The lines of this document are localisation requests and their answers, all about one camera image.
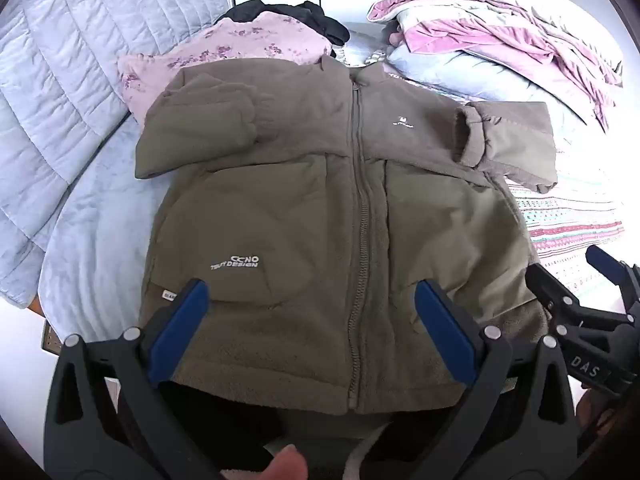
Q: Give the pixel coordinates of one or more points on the wooden bed frame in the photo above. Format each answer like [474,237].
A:
[37,307]

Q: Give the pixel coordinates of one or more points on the olive fleece jacket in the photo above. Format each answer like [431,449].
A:
[300,200]

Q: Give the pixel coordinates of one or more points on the person's left hand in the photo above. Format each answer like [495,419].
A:
[286,466]

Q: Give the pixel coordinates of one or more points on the striped bed sheet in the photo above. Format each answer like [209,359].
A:
[567,220]

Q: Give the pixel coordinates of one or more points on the grey quilted cover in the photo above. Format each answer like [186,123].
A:
[60,70]

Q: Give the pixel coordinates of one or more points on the pink floral garment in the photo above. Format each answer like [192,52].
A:
[225,45]

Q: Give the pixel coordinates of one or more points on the pink and grey comforter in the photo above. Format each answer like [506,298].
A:
[450,32]

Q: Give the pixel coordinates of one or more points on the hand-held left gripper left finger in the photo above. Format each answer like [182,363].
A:
[184,322]

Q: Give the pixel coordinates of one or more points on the light blue cloth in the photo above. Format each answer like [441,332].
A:
[450,67]

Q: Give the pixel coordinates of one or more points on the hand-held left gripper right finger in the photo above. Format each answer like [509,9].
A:
[445,332]

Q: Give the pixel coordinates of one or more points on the light blue fleece blanket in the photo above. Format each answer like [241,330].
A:
[100,235]

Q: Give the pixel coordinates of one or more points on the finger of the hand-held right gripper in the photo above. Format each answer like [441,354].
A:
[605,261]
[555,292]

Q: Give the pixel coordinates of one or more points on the black garment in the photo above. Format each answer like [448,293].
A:
[326,22]

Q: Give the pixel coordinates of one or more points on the person's dark clothing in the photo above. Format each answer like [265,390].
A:
[310,427]

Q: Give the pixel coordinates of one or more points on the person's right hand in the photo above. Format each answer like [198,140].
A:
[592,412]

